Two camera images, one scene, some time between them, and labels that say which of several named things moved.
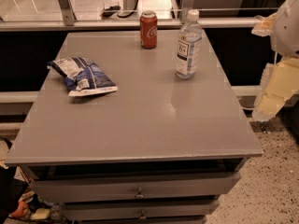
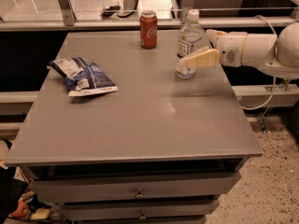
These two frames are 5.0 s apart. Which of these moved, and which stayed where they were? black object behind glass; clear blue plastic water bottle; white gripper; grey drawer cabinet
Moved: white gripper
Stayed: clear blue plastic water bottle; grey drawer cabinet; black object behind glass
